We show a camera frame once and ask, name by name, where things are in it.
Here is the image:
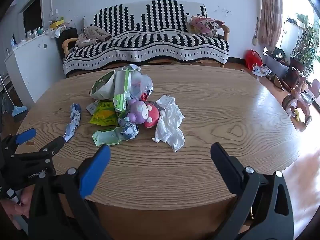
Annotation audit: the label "crumpled white tissue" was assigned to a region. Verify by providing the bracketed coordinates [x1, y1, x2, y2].
[151, 95, 186, 153]

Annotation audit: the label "blue broom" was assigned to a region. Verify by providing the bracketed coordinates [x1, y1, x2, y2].
[0, 74, 28, 118]

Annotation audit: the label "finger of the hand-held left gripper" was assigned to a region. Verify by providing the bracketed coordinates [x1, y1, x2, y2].
[0, 128, 37, 155]
[11, 136, 65, 165]

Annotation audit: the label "green potted plant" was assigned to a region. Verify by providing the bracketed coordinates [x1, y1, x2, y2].
[286, 12, 320, 86]

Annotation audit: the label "yellow box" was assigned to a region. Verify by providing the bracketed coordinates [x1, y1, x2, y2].
[49, 17, 65, 29]

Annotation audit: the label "brown patterned curtain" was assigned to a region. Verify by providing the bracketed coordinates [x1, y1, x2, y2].
[257, 0, 283, 53]

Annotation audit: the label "grey storage box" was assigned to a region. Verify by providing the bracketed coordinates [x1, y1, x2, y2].
[264, 47, 288, 73]

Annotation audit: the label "red plastic bag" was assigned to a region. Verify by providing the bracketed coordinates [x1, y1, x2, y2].
[245, 50, 263, 70]

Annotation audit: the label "long crumpled blue white wrapper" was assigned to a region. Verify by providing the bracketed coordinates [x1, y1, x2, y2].
[62, 103, 82, 143]

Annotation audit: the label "flat green white carton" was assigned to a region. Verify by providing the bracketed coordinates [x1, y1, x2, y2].
[92, 127, 125, 146]

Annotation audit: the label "white green paper bag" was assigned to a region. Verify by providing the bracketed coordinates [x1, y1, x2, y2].
[89, 70, 118, 100]

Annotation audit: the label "yellow snack packet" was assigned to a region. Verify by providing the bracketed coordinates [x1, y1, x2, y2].
[88, 100, 119, 127]

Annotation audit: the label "clear plastic bag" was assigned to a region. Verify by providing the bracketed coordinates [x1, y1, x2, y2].
[129, 71, 153, 101]

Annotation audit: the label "white cabinet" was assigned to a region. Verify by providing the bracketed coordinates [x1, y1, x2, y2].
[4, 31, 66, 103]

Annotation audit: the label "pink children's tricycle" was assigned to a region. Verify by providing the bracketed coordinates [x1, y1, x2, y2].
[282, 67, 320, 132]

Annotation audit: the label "red mushroom toy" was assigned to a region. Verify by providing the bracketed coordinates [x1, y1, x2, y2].
[143, 102, 161, 129]

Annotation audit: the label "purple plush toy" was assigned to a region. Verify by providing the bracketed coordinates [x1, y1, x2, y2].
[124, 98, 150, 125]

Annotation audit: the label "pink cartoon cushion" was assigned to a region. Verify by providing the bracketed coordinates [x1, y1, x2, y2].
[190, 15, 225, 35]

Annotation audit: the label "folded green white carton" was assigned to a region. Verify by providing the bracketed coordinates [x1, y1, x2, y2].
[113, 69, 132, 113]

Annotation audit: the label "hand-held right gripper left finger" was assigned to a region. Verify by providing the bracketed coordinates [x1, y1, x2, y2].
[29, 145, 112, 240]

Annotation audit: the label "hanging wall ornament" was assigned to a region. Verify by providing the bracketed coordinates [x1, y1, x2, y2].
[252, 17, 259, 47]

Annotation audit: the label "person's left hand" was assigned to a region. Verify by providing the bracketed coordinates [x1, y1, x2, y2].
[0, 189, 33, 230]

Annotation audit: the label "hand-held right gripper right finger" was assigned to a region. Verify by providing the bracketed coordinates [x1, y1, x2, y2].
[211, 142, 294, 240]

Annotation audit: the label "dark framed window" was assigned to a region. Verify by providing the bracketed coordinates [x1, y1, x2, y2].
[23, 0, 44, 33]

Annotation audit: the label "brown crumpled clothing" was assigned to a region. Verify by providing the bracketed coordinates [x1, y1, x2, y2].
[74, 25, 112, 49]

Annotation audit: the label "black box stand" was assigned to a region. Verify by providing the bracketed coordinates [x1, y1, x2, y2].
[56, 27, 78, 58]

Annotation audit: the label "scattered white papers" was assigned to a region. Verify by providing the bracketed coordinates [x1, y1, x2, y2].
[251, 64, 272, 77]

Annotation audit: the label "striped covered sofa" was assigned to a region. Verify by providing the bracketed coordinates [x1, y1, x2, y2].
[62, 0, 229, 78]

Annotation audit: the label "cardboard piece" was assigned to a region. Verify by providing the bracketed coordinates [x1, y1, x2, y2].
[266, 74, 285, 91]

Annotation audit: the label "balled blue white wrapper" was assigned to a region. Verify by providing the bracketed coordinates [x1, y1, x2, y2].
[117, 117, 139, 141]

